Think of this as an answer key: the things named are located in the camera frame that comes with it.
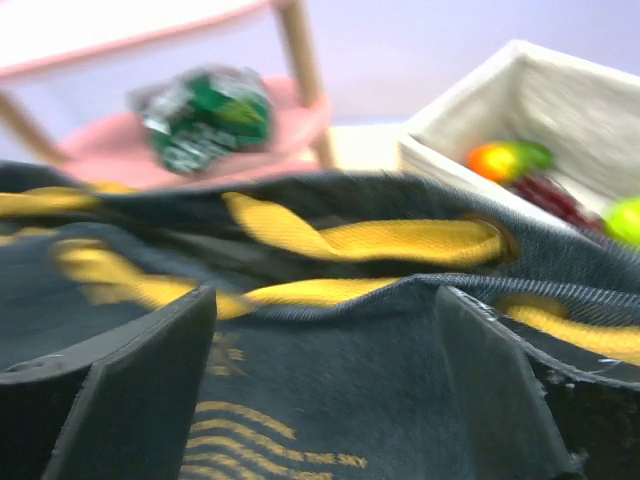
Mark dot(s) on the mango fruit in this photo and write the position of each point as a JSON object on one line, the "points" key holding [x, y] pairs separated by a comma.
{"points": [[503, 162]]}

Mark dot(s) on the green pear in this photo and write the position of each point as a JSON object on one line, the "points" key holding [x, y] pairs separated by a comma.
{"points": [[622, 221]]}

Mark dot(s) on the pink three-tier shelf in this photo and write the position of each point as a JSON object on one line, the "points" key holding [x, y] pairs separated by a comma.
{"points": [[38, 37]]}

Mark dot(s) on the wicker basket with liner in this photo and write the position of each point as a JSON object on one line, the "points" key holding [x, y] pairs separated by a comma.
{"points": [[586, 114]]}

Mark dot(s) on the dark denim tote bag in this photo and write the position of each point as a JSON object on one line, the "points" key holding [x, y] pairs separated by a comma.
{"points": [[325, 361]]}

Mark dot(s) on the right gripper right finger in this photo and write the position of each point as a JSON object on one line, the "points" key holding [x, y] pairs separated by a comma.
{"points": [[536, 407]]}

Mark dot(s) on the green chips bag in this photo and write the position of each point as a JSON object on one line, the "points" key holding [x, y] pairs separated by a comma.
{"points": [[195, 119]]}

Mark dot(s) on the red grapes bunch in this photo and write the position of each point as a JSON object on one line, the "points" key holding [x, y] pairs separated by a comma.
{"points": [[551, 197]]}

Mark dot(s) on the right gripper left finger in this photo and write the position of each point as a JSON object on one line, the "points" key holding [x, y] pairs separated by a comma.
{"points": [[102, 393]]}

